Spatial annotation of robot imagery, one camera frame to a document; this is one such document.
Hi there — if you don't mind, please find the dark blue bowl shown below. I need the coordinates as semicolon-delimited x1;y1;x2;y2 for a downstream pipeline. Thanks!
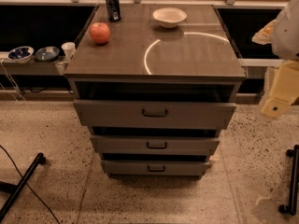
35;46;60;62

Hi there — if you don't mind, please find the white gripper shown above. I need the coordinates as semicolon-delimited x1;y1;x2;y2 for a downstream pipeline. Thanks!
252;20;299;119

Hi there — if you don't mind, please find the white bowl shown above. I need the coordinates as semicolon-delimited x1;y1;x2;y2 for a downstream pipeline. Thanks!
152;7;187;29

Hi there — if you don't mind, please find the grey drawer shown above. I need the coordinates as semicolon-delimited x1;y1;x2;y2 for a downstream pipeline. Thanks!
101;160;210;176
74;100;236;129
91;135;219;155

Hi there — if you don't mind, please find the black floor cable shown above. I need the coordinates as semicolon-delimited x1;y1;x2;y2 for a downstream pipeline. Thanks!
0;145;61;224

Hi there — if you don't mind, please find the grey top drawer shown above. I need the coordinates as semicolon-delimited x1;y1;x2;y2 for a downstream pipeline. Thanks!
74;100;236;129

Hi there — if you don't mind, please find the black stand leg left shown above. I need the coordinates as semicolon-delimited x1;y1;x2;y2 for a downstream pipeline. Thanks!
0;153;46;222

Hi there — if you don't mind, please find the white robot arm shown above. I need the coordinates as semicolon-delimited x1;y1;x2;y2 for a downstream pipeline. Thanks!
252;0;299;119

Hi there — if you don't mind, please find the blue soda can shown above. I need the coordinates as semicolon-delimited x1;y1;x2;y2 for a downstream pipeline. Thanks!
105;0;121;21

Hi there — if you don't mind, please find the grey drawer cabinet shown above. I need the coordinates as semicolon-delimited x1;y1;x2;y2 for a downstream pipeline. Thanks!
64;3;247;181

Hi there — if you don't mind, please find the blue patterned bowl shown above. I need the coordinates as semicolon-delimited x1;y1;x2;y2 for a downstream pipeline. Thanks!
8;46;34;63

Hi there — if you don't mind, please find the grey bottom drawer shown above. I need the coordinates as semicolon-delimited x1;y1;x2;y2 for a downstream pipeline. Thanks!
101;160;210;176

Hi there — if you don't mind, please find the white paper cup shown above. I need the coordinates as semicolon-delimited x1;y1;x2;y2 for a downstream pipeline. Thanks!
62;42;76;60

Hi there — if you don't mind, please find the red apple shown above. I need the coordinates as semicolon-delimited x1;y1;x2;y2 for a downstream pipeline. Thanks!
90;22;110;44

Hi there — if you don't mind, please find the grey side shelf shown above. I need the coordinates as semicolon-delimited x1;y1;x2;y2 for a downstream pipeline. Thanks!
0;56;68;76

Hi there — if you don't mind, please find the black stand leg right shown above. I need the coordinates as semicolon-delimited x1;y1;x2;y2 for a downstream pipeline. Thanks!
278;145;299;216

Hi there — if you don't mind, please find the black stand leg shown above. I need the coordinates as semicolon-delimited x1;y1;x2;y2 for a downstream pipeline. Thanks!
0;153;46;222
278;145;299;216

